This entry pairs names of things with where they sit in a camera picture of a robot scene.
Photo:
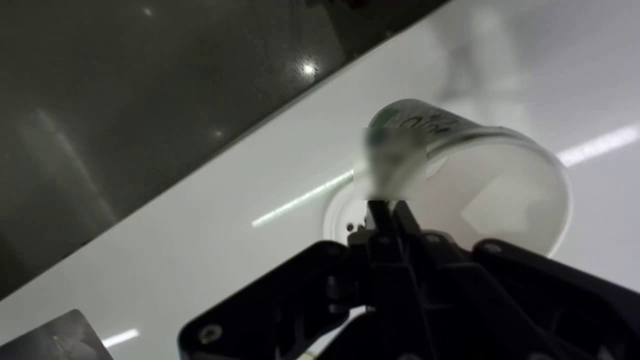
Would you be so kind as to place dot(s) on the white paper cup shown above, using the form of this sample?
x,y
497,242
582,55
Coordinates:
x,y
492,192

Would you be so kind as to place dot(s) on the printed paper cup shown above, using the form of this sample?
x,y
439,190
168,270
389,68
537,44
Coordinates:
x,y
407,143

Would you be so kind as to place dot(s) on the white bowl with dark food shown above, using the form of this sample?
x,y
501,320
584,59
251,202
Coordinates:
x,y
342,210

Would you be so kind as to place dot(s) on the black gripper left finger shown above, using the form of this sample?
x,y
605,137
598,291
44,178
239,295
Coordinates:
x,y
313,300

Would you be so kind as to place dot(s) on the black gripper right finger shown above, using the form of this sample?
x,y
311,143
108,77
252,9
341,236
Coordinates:
x,y
533,313

